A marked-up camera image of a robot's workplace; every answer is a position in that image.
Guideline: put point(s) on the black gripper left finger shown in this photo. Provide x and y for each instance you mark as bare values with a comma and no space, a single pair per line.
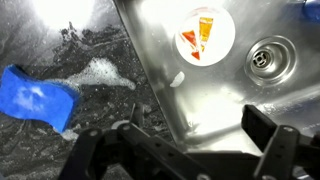
133,153

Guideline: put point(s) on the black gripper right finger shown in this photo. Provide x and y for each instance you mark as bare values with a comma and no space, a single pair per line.
283,153

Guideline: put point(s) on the red-orange sauce packet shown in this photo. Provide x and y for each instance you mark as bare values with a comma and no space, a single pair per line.
191,40

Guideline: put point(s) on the stainless steel sink basin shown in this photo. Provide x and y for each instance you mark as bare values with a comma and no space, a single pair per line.
213,110

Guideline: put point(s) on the metal sink drain strainer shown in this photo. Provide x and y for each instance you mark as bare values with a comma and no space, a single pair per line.
270,60

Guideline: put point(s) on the small white foam bit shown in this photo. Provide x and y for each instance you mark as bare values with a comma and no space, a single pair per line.
177,79

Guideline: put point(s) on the white soap foam puddle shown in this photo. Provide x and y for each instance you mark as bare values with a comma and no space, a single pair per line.
100,73

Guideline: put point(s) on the blue sponge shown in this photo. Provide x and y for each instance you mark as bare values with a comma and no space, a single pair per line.
36,96

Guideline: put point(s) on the small white plate with food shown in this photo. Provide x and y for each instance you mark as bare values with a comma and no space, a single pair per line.
220,36

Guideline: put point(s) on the yellow-orange sauce packet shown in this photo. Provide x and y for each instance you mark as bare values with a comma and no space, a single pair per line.
206,30

